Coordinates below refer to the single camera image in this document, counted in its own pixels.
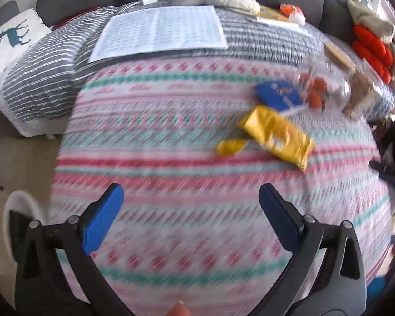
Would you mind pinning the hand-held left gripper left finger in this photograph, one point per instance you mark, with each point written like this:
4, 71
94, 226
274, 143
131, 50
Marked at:
103, 220

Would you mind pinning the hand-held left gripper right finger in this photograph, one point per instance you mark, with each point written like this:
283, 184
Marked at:
279, 217

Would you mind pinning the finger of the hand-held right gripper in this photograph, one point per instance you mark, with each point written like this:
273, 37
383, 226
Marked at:
386, 172

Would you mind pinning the white plastic bucket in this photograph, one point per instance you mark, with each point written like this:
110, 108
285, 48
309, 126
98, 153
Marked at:
23, 204

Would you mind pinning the yellow snack packet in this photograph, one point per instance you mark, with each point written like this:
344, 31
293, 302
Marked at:
276, 131

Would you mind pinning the person's left hand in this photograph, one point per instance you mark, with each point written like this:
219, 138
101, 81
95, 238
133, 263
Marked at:
179, 310

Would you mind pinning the small yellow wrapper piece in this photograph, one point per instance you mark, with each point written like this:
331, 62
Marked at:
232, 146

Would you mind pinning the orange ribbed cushion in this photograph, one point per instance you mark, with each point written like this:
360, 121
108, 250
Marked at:
372, 47

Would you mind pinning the clear bag of oranges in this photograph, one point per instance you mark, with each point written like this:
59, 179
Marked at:
319, 85

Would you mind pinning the wooden lid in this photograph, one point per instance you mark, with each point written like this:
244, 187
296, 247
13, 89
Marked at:
339, 56

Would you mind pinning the patterned red green tablecloth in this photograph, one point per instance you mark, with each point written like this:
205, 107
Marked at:
171, 138

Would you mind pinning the blue plastic object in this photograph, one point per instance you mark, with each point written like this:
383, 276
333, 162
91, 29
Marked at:
377, 288

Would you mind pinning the beige fleece blanket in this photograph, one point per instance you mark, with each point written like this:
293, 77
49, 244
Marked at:
372, 18

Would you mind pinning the blue snack packet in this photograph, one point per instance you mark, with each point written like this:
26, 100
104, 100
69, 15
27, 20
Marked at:
276, 93

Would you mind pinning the grey striped blanket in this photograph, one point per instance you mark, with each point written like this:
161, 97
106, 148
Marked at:
46, 72

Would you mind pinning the orange white packet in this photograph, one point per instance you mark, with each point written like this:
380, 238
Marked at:
291, 13

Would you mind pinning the yellow booklet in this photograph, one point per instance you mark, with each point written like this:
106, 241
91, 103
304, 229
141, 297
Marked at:
271, 13

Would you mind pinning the white printed paper sheet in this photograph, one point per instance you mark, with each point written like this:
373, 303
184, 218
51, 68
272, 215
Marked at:
161, 29

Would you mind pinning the white deer pillow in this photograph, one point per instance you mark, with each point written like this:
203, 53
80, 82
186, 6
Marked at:
13, 39

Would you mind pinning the white charger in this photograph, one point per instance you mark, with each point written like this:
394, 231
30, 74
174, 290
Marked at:
148, 0

